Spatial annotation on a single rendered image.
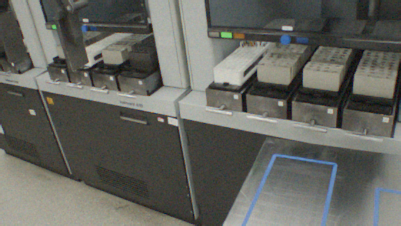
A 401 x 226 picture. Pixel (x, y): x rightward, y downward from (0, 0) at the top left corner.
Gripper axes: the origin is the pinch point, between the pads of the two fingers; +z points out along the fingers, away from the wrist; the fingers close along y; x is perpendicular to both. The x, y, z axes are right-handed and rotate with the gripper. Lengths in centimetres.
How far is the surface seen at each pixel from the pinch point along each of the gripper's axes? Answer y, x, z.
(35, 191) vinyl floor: -140, 53, 120
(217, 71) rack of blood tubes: -13, 70, 34
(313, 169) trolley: 29, 35, 38
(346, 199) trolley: 37, 28, 38
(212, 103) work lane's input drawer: -15, 66, 45
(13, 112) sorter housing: -151, 66, 73
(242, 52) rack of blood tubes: -12, 87, 34
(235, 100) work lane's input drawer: -5, 66, 42
